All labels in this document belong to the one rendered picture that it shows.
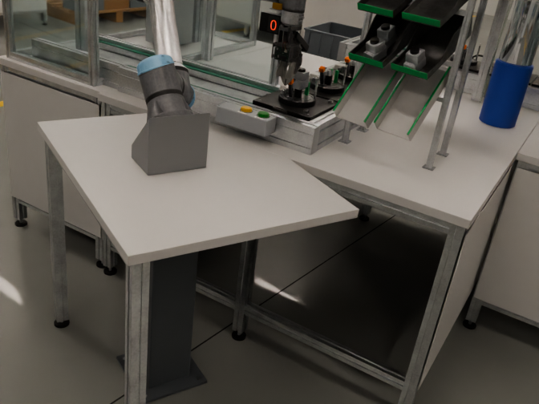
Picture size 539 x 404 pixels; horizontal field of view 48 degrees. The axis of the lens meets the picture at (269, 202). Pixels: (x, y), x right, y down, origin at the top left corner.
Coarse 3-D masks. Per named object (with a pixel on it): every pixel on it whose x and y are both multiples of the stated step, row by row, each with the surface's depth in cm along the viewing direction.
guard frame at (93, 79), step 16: (96, 0) 232; (96, 16) 235; (96, 32) 237; (128, 32) 324; (144, 32) 335; (96, 48) 240; (32, 64) 260; (48, 64) 256; (96, 64) 243; (80, 80) 248; (96, 80) 246
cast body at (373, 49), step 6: (366, 42) 194; (372, 42) 193; (378, 42) 193; (384, 42) 194; (366, 48) 196; (372, 48) 193; (378, 48) 193; (384, 48) 195; (366, 54) 196; (372, 54) 195; (378, 54) 195; (384, 54) 197; (378, 60) 196
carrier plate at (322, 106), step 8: (264, 96) 225; (272, 96) 226; (256, 104) 220; (264, 104) 218; (272, 104) 218; (280, 104) 219; (320, 104) 224; (328, 104) 226; (288, 112) 214; (296, 112) 213; (312, 112) 215; (320, 112) 216
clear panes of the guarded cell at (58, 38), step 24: (24, 0) 251; (48, 0) 244; (72, 0) 237; (120, 0) 313; (24, 24) 256; (48, 24) 249; (72, 24) 242; (120, 24) 319; (144, 24) 335; (24, 48) 261; (48, 48) 254; (72, 48) 246
